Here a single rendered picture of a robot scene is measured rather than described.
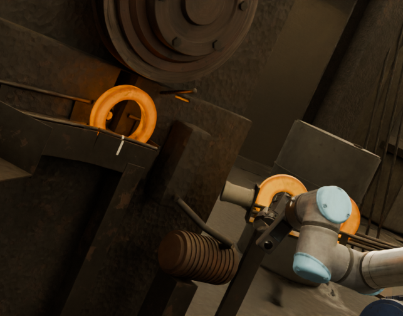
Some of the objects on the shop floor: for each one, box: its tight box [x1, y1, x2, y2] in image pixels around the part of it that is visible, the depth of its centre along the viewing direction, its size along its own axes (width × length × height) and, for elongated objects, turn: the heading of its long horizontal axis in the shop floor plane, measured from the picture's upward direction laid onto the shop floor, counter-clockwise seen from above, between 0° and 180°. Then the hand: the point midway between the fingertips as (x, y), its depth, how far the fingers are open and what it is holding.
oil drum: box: [237, 119, 381, 287], centre depth 490 cm, size 59×59×89 cm
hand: (256, 228), depth 214 cm, fingers closed
